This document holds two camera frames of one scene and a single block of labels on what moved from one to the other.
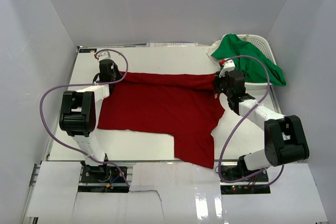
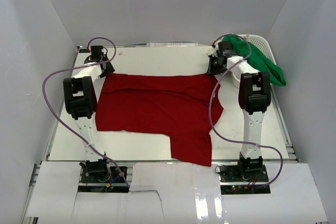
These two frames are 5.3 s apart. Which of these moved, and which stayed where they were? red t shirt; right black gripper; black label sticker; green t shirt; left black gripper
Moved: right black gripper; left black gripper
Stayed: green t shirt; red t shirt; black label sticker
